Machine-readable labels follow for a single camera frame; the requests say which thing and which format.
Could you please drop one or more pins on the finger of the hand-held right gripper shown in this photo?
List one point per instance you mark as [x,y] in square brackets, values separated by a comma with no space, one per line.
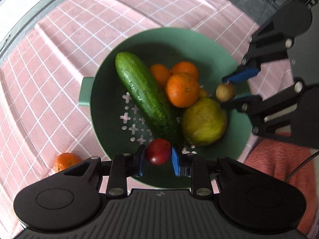
[245,74]
[249,103]

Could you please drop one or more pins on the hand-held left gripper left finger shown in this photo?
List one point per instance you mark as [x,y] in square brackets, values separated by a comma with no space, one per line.
[142,161]

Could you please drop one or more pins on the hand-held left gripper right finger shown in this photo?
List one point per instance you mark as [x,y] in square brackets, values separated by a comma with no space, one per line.
[175,161]

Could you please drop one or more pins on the red tomato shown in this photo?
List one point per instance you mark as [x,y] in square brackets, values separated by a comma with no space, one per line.
[158,151]

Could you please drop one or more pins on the small brown kiwi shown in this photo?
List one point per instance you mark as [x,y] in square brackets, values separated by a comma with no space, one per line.
[203,93]
[225,91]

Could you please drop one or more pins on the yellow-green pear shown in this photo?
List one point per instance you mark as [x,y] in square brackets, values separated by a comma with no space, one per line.
[204,122]

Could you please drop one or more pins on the green colander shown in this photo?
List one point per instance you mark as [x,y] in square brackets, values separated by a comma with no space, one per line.
[112,119]

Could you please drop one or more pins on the orange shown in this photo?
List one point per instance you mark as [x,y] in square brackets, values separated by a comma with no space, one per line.
[182,90]
[66,160]
[159,73]
[185,67]

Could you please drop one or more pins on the green cucumber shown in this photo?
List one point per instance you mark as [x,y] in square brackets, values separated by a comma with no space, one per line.
[142,92]

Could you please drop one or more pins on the red fleece clothing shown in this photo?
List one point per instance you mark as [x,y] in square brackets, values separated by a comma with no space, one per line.
[274,159]

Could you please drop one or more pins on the pink checked tablecloth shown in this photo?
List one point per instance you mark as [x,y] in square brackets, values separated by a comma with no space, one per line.
[49,79]

